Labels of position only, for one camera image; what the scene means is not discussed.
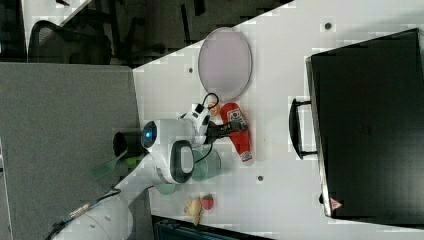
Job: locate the red plush ketchup bottle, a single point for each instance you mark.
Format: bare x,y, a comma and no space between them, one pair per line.
241,140

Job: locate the black office chair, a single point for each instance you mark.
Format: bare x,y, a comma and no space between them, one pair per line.
91,37

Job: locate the orange slice toy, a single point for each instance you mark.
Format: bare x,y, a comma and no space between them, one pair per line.
214,108

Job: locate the toaster oven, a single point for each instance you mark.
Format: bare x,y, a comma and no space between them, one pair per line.
367,108

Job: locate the green oval strainer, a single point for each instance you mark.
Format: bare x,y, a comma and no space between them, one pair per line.
165,189

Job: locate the yellow plush banana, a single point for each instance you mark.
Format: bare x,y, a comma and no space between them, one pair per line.
193,209

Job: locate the grey round plate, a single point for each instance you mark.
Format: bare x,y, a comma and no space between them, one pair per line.
225,63

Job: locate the red strawberry toy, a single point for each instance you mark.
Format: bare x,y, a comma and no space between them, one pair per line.
207,202

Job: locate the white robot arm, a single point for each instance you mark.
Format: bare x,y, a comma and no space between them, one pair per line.
169,160

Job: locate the green mug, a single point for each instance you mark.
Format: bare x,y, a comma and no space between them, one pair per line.
207,164

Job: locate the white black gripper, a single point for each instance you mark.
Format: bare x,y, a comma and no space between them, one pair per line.
200,116

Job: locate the green spatula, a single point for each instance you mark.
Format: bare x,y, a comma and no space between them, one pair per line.
106,168

